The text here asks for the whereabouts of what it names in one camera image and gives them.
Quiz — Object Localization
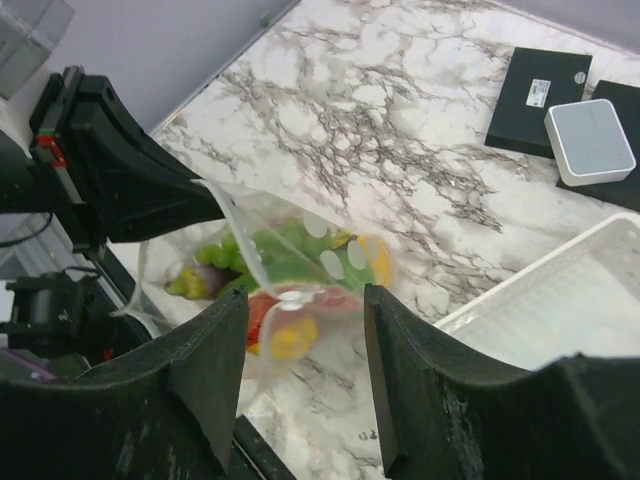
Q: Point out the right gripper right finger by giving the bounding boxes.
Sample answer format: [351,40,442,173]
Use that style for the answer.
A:
[364,285,639,479]

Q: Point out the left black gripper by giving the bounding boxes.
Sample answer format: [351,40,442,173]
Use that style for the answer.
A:
[1,66,224,260]

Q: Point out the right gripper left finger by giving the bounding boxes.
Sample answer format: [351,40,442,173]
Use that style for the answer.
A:
[1,287,249,479]

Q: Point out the purple toy eggplant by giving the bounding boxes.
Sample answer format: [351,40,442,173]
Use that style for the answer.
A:
[164,265,237,300]

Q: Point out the yellow toy lemon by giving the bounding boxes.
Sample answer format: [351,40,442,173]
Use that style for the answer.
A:
[265,317,318,361]

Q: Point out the toy watermelon slice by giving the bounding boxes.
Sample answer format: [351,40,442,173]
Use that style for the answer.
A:
[247,287,362,352]

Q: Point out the green toy citrus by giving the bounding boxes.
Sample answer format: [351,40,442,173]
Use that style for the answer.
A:
[251,217,375,292]

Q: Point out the clear polka dot zip bag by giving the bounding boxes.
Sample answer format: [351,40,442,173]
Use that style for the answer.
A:
[118,179,373,400]

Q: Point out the yellow toy bell pepper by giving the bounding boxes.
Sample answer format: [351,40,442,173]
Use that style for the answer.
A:
[333,230,394,287]

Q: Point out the green toy grapes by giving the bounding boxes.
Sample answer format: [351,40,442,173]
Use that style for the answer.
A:
[195,233,249,274]

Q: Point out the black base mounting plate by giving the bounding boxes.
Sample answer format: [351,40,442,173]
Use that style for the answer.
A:
[226,416,296,480]

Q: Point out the white perforated plastic basket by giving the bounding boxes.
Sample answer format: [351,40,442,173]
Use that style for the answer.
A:
[436,213,640,370]

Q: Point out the white grey small device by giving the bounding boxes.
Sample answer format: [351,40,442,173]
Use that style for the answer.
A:
[544,99,637,187]

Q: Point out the black flat box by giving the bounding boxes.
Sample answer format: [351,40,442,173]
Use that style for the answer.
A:
[544,80,639,211]

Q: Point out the black box with label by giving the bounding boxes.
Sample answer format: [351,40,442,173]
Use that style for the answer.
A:
[484,47,592,158]

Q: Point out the aluminium rail left edge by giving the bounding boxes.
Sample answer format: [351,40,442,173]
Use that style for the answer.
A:
[150,1,298,132]

